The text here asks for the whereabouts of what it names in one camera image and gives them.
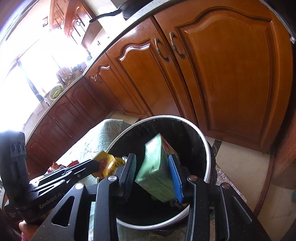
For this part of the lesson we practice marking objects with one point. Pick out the pale green printed cloth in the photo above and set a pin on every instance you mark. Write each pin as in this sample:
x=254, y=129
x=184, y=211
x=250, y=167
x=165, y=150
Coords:
x=92, y=143

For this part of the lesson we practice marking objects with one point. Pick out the large wooden cabinet door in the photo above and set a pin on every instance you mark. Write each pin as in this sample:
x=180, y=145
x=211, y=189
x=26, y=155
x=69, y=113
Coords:
x=231, y=81

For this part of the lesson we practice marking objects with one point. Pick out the black frying pan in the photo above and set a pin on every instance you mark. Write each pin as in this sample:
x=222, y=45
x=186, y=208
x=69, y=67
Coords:
x=129, y=9

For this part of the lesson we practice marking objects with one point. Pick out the red snack packet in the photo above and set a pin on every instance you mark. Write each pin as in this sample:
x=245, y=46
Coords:
x=55, y=165

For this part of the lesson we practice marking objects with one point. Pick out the dark wooden cabinet door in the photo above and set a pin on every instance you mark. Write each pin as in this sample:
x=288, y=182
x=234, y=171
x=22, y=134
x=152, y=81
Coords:
x=44, y=143
x=85, y=104
x=67, y=120

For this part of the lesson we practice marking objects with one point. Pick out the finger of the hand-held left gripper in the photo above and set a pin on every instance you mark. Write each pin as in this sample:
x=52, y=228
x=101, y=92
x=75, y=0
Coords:
x=73, y=166
x=76, y=170

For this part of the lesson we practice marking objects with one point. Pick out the kitchen utensil rack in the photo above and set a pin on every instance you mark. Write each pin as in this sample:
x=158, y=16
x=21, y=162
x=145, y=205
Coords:
x=69, y=73

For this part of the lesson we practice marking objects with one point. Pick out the brown range hood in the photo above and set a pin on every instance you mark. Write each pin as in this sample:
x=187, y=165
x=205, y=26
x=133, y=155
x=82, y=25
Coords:
x=92, y=34

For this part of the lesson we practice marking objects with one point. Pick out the white rimmed round bin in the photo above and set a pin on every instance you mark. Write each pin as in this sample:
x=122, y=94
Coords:
x=150, y=226

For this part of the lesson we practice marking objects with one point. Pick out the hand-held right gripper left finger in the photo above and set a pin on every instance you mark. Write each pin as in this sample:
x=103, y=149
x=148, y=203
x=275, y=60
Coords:
x=131, y=172

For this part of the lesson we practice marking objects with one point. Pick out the green plastic packet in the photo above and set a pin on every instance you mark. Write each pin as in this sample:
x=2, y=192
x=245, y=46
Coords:
x=152, y=166

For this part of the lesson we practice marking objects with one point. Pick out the bright kitchen window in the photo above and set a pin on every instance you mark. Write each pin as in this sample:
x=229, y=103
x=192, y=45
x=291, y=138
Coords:
x=30, y=62

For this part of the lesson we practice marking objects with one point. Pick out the small wall sticker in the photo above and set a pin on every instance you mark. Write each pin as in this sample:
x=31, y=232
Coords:
x=45, y=21

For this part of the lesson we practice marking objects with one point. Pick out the bowl of green vegetables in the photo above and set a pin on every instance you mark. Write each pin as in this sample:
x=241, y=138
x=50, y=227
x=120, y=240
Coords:
x=56, y=91

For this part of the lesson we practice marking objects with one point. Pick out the dark wooden furniture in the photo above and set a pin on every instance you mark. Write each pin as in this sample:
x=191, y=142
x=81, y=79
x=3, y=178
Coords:
x=284, y=157

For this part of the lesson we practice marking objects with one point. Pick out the metal kitchen faucet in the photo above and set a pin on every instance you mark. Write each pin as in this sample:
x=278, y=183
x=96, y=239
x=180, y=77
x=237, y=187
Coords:
x=42, y=98

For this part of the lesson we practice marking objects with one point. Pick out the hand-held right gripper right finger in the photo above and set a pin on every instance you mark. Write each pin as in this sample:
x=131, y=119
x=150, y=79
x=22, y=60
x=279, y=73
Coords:
x=177, y=183

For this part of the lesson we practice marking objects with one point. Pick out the wooden wall cabinet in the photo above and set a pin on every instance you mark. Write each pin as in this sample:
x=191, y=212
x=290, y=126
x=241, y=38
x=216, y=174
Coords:
x=78, y=14

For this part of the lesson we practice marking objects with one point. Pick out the person's left hand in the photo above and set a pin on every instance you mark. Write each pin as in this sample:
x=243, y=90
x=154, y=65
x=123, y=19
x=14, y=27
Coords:
x=29, y=228

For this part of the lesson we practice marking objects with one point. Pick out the black bin liner bag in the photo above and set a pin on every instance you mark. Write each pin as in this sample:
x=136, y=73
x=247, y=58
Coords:
x=185, y=134

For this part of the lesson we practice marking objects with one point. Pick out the yellow snack packet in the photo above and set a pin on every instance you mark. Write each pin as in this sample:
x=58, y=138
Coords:
x=108, y=164

